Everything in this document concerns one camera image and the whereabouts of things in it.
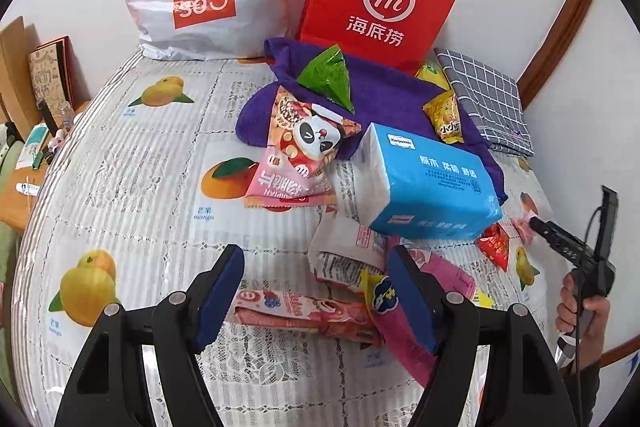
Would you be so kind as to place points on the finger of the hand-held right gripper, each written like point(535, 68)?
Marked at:
point(545, 229)

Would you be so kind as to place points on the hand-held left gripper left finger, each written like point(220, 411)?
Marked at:
point(220, 297)

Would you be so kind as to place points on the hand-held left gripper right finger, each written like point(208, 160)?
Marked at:
point(410, 297)

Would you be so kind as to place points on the small pink candy packet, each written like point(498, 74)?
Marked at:
point(522, 224)

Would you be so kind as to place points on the magenta snack packet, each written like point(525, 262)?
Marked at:
point(400, 347)

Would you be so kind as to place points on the person's right hand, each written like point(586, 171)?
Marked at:
point(595, 317)

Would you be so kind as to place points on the small red snack packet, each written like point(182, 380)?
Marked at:
point(495, 247)

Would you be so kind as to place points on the small yellow packet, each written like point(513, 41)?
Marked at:
point(484, 299)

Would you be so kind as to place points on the white snack packet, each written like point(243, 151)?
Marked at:
point(345, 252)

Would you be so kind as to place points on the long strawberry print packet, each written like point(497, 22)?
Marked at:
point(300, 312)

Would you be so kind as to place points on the blue tissue pack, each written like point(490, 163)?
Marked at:
point(430, 187)

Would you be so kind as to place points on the pink snack packet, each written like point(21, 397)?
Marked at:
point(285, 194)

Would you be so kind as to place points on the fruit print bed sheet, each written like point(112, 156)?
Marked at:
point(150, 187)

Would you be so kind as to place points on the grey checked cloth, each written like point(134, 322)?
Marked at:
point(490, 102)

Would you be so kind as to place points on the yellow snack packet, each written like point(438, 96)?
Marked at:
point(432, 74)
point(445, 117)

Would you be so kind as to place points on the pizza print snack packet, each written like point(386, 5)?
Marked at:
point(310, 132)

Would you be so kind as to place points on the purple towel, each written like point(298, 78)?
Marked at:
point(385, 102)

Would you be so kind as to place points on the white tube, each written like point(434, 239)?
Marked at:
point(27, 189)

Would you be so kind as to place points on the green snack packet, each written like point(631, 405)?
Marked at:
point(327, 77)

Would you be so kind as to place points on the small clear bottle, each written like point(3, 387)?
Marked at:
point(66, 114)

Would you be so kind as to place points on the teal and white box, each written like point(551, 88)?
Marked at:
point(32, 147)

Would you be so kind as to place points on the printed book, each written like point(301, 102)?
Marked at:
point(50, 77)

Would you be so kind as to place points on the brown cardboard box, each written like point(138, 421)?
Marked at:
point(15, 72)

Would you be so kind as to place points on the brown wooden door frame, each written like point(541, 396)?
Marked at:
point(560, 37)

